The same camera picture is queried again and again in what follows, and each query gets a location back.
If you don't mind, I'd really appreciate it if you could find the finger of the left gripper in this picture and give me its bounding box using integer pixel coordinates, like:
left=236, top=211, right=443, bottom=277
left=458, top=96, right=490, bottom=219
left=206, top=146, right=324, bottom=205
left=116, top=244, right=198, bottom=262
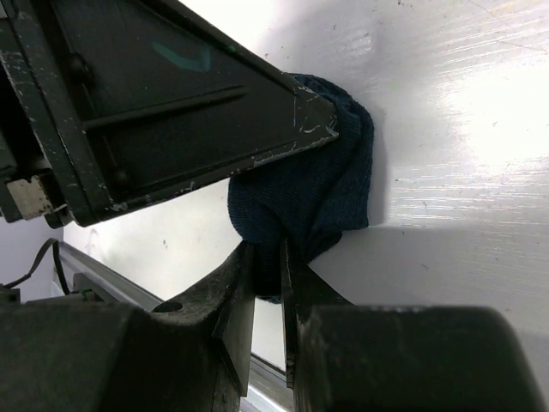
left=11, top=1, right=338, bottom=227

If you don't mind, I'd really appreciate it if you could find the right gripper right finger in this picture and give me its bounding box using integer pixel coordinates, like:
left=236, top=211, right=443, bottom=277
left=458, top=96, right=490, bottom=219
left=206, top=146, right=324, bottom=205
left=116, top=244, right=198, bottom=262
left=280, top=240, right=545, bottom=411

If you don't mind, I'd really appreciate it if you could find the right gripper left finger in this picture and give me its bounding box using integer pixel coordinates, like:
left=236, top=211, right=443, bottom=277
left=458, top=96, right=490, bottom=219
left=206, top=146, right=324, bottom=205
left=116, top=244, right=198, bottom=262
left=1, top=243, right=254, bottom=411

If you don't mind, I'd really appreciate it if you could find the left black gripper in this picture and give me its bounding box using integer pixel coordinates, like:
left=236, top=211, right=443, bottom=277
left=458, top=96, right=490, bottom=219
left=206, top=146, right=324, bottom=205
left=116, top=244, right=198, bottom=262
left=1, top=1, right=69, bottom=223

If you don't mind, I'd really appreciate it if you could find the dark navy sock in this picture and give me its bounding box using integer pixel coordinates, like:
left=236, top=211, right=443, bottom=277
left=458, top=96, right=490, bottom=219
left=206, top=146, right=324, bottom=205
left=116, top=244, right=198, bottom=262
left=227, top=74, right=375, bottom=304

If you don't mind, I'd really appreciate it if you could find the aluminium table frame rail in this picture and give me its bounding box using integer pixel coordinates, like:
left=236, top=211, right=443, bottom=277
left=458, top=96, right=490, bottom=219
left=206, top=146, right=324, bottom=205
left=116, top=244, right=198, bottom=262
left=59, top=242, right=294, bottom=411

